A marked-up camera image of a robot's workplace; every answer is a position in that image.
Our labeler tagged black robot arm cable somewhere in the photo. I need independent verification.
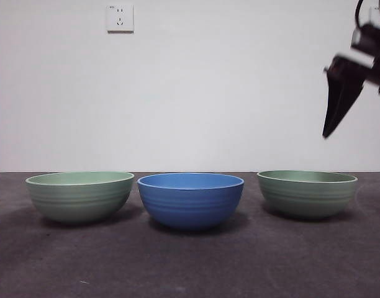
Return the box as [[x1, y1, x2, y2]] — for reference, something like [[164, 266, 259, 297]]
[[355, 0, 366, 30]]

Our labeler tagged blue ribbed bowl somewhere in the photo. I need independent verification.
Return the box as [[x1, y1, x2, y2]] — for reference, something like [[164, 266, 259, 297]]
[[137, 173, 245, 231]]

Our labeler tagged green ribbed bowl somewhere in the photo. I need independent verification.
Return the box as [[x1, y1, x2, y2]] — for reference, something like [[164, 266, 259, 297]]
[[24, 171, 135, 225], [257, 169, 358, 222]]

